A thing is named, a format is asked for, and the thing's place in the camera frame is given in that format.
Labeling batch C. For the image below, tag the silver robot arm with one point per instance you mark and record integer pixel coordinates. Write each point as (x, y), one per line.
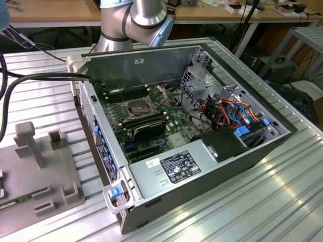
(143, 15)

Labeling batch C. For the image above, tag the CPU socket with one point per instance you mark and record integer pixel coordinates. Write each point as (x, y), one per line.
(137, 109)

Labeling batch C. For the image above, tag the green motherboard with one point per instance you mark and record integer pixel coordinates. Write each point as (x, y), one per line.
(176, 121)

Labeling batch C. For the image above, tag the black graphics card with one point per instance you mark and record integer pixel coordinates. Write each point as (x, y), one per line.
(149, 131)

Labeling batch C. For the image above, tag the black RAM slot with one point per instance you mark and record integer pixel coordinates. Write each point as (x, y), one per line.
(127, 95)
(126, 92)
(125, 89)
(129, 98)
(131, 125)
(143, 118)

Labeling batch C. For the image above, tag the silver chipset heatsink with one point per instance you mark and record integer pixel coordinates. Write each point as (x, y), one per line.
(178, 140)

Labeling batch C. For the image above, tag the silver metal drive cage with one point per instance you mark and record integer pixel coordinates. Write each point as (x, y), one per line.
(199, 84)

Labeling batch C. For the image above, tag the grey power supply unit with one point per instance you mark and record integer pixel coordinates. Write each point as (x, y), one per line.
(151, 181)

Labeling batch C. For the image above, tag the white label sticker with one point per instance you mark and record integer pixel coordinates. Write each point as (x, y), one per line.
(139, 60)

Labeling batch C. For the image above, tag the black plastic shroud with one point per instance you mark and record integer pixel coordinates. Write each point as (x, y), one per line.
(222, 143)

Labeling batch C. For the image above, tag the blue disk carrier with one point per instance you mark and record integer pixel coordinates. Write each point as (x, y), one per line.
(242, 132)

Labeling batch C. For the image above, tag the open grey PC case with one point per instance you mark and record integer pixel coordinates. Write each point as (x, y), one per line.
(176, 201)

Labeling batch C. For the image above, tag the wooden desk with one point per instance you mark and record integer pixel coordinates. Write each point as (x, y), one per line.
(207, 12)
(63, 11)

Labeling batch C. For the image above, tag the black box device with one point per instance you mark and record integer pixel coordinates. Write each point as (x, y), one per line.
(277, 70)

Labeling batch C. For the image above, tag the white box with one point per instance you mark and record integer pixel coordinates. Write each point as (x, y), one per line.
(233, 10)

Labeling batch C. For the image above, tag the black flat panel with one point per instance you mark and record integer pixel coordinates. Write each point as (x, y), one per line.
(297, 103)

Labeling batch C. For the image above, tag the grey plastic parts rack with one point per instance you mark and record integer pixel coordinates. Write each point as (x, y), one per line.
(25, 176)

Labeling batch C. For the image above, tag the green RAM stick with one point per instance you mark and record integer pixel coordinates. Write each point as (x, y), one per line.
(12, 202)

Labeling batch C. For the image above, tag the grey slatted metal table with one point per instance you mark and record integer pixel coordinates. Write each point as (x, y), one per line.
(310, 35)

